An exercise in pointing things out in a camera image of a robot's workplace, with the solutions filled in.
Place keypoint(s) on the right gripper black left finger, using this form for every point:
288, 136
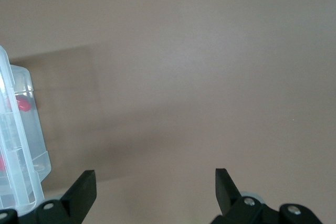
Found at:
78, 197

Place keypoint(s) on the clear ribbed plastic lid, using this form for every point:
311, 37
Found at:
15, 134

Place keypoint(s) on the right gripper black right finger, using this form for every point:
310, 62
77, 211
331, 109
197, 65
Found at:
228, 200

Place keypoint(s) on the clear plastic storage box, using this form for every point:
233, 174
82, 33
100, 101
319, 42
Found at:
35, 132

